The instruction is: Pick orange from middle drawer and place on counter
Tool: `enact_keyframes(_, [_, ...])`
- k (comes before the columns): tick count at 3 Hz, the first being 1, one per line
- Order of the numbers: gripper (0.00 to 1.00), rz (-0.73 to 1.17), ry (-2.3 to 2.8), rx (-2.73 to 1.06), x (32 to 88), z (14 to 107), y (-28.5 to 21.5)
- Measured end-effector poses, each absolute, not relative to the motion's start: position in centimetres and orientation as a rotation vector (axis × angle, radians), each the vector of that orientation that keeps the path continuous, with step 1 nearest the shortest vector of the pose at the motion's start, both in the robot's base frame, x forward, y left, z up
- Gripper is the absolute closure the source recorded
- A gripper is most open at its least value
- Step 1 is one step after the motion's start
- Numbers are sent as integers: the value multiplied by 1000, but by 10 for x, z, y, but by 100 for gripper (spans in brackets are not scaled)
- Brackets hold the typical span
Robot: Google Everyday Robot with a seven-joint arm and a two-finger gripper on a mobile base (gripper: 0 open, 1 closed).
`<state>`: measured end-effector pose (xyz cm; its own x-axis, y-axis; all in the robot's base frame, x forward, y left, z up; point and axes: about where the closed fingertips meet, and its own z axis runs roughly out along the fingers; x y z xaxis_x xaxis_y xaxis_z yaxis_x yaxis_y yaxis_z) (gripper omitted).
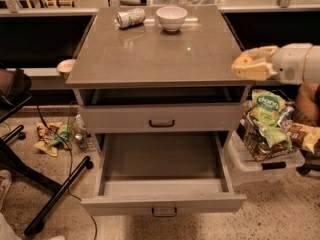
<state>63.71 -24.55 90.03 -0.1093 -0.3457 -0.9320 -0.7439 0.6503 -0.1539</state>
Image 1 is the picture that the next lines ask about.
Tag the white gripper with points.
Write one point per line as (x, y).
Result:
(290, 63)

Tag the small orange fruit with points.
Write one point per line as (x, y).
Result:
(243, 60)

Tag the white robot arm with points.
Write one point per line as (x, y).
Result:
(311, 68)

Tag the closed grey upper drawer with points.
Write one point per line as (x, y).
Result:
(174, 118)

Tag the grey drawer cabinet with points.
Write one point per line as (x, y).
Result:
(147, 65)

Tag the open grey lower drawer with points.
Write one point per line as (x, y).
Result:
(163, 175)

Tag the green dang chip bag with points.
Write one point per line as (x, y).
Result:
(265, 113)

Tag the brown snack bag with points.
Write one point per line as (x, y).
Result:
(302, 136)

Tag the white ceramic bowl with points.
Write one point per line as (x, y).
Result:
(171, 18)

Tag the clear plastic storage bin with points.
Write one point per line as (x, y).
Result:
(244, 169)

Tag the tipped soda can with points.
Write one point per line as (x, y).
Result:
(130, 17)

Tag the small round dish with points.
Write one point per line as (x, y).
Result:
(66, 66)

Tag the snack bags on floor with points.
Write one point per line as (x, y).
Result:
(51, 136)

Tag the black office chair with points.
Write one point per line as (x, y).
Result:
(14, 91)

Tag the black metal stand leg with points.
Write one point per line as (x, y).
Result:
(37, 224)

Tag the wire basket right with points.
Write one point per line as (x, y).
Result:
(264, 142)

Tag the small wire basket left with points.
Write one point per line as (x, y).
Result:
(79, 133)

